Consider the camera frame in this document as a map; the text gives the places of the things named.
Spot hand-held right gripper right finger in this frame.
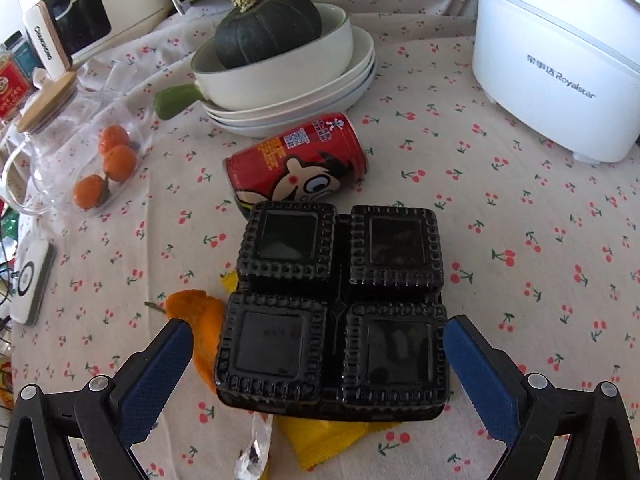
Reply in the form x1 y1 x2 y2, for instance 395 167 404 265
442 314 640 480

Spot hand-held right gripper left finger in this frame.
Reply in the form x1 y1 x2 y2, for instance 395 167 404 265
0 317 196 480

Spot black plastic compartment tray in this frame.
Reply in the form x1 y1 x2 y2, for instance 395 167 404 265
214 201 451 421

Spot orange peel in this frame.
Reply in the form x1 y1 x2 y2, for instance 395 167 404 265
145 287 228 386

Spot clear plastic wrapper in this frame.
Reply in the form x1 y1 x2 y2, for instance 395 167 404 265
235 412 273 480

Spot yellow snack wrapper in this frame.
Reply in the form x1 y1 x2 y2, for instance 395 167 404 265
220 270 401 472

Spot cherry print tablecloth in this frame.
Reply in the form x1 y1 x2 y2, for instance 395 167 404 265
0 2 640 480

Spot small orange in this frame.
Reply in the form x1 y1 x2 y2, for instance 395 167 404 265
103 145 137 182
98 126 132 155
74 175 108 210

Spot glass jar with wooden lid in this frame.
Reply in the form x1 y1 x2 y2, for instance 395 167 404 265
0 72 151 218

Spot red cartoon drink can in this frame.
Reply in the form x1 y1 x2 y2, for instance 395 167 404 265
223 111 370 221

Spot white plate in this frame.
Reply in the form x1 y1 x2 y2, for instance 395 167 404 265
200 25 376 113
205 55 377 126
212 67 376 138

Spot red printed tin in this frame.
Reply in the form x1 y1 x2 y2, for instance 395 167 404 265
0 55 28 121

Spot white electric cooker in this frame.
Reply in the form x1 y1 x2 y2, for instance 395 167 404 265
471 0 640 163

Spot dark green pumpkin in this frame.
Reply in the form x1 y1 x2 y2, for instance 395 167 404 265
214 0 323 70

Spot white appliance box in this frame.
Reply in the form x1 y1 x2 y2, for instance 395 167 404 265
10 0 176 80

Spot white bowl with green handle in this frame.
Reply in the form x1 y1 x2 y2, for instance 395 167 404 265
154 2 354 121

